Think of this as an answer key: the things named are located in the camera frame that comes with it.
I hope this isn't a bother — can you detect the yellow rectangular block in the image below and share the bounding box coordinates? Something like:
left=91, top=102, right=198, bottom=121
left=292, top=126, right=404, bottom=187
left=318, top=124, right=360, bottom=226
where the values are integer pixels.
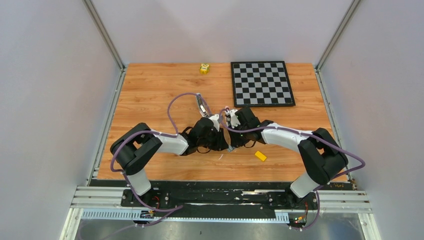
left=254, top=151, right=267, bottom=162

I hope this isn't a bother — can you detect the small yellow toy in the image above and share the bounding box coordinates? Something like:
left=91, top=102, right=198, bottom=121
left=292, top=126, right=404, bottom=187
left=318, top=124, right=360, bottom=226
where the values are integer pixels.
left=199, top=63, right=210, bottom=74

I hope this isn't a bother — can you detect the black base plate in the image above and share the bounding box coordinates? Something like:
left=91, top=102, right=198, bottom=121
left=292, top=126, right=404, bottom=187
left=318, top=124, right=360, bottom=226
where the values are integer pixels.
left=121, top=180, right=318, bottom=210

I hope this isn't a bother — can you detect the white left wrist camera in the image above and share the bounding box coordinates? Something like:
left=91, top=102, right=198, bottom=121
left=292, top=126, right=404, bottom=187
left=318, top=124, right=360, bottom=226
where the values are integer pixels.
left=208, top=114, right=220, bottom=131

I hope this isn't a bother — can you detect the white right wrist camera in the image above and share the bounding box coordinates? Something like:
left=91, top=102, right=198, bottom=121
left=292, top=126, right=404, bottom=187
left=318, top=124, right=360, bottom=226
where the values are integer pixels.
left=224, top=108, right=241, bottom=129

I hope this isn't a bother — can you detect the black grey chessboard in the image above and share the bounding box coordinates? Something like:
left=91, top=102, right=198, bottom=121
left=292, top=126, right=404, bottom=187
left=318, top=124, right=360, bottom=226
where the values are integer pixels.
left=230, top=60, right=296, bottom=108

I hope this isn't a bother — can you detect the aluminium rail base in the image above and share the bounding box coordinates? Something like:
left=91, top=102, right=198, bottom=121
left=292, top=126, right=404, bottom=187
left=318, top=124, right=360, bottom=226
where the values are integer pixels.
left=60, top=180, right=381, bottom=240

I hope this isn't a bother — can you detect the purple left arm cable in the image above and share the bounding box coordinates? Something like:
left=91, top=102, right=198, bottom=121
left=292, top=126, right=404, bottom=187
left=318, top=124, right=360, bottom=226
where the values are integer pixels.
left=110, top=92, right=213, bottom=213

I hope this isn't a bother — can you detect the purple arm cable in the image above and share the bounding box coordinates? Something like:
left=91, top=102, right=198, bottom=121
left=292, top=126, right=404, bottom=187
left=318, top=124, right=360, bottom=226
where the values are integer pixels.
left=218, top=106, right=367, bottom=231
left=110, top=92, right=213, bottom=213

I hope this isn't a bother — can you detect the grey staples tray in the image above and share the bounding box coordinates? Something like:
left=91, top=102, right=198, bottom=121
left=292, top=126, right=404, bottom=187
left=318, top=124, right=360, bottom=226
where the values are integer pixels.
left=226, top=145, right=237, bottom=153

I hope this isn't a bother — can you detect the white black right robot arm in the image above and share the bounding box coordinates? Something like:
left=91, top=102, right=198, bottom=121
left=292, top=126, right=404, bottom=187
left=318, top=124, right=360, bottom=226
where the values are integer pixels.
left=224, top=106, right=349, bottom=209

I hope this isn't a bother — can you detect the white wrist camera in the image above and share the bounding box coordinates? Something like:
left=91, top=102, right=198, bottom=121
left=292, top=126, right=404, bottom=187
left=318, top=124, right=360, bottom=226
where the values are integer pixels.
left=224, top=108, right=241, bottom=129
left=208, top=114, right=220, bottom=131

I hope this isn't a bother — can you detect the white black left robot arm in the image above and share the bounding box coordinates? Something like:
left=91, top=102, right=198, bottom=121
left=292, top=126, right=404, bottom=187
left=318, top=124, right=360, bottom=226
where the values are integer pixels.
left=110, top=117, right=229, bottom=207

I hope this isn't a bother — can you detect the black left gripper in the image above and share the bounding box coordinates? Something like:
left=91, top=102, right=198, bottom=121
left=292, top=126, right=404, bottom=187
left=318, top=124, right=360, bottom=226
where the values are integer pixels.
left=197, top=126, right=229, bottom=152

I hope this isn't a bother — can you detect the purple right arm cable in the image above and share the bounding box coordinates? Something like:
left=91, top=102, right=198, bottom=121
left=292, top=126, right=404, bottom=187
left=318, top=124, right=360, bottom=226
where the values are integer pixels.
left=218, top=106, right=367, bottom=231

